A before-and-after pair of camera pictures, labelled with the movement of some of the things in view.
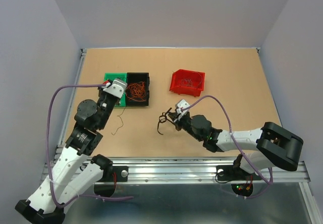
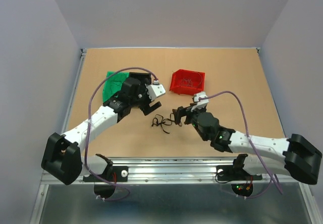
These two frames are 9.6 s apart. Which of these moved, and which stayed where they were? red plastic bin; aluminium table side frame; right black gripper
Moved: right black gripper
Stayed: red plastic bin; aluminium table side frame
